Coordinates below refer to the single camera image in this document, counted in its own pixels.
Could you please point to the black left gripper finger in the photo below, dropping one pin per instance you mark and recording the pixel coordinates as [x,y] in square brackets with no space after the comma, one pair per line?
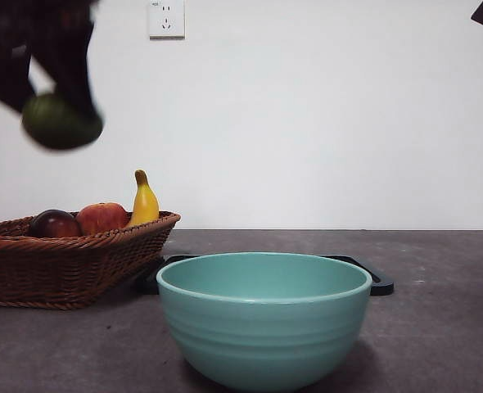
[4,78]
[75,73]

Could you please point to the dark green avocado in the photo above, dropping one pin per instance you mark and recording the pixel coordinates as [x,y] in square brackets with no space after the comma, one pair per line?
[61,125]

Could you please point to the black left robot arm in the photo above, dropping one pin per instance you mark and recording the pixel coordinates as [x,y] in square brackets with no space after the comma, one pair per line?
[32,24]

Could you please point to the red apple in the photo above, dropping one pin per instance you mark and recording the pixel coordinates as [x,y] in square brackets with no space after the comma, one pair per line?
[102,219]

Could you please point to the yellow banana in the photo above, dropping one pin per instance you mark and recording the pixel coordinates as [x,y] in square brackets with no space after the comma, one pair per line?
[145,204]

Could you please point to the dark red plum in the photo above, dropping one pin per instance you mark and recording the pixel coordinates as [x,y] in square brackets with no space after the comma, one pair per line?
[55,225]

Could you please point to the brown woven wicker basket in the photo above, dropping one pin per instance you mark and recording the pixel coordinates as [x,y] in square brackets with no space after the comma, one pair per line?
[61,270]

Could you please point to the black rectangular tray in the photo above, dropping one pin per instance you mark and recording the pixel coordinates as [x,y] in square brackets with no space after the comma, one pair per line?
[382,286]

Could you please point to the teal ceramic bowl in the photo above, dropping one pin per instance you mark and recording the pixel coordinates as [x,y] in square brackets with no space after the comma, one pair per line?
[262,335]

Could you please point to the white wall power outlet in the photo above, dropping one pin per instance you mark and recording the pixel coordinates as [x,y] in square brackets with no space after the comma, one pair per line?
[167,18]

